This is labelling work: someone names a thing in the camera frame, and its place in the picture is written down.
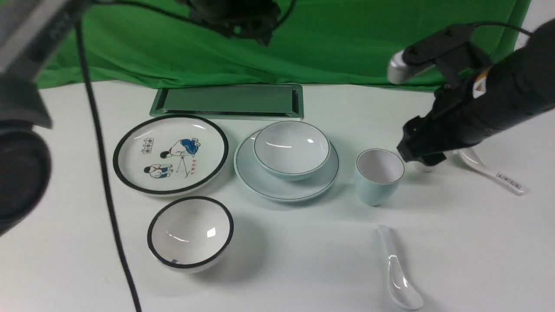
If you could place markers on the green backdrop cloth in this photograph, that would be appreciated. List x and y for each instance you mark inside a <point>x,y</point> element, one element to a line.
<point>323,41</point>

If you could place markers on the black rimmed illustrated plate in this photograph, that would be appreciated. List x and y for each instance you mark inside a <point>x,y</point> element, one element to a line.
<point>170,156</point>

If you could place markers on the black rimmed white bowl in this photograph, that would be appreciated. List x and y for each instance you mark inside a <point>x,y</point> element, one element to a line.
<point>191,234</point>

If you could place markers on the pale blue plate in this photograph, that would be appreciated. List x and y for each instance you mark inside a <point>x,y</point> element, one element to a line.
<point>262,183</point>

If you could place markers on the pale blue bowl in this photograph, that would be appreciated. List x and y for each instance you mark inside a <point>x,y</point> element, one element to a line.
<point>291,150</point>

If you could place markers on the plain white ceramic spoon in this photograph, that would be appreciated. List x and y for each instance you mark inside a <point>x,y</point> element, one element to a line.
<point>399,287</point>

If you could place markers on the metal cable hatch lid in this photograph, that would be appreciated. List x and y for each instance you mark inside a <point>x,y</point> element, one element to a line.
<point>239,101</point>

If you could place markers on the pale blue cup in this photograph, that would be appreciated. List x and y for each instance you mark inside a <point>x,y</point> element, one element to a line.
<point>376,175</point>

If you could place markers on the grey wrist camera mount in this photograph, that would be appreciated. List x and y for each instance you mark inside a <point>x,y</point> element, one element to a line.
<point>450,50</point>

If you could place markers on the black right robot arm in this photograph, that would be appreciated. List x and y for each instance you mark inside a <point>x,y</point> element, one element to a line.
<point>523,81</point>

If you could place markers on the white spoon with print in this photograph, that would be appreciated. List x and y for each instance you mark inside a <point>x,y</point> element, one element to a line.
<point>472,160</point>

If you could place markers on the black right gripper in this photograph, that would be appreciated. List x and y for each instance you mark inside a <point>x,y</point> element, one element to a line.
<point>458,119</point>

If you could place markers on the black rimmed white cup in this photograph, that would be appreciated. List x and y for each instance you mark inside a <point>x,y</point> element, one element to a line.
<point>421,167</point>

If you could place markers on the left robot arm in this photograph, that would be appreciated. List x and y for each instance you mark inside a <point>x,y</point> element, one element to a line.
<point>31,32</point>

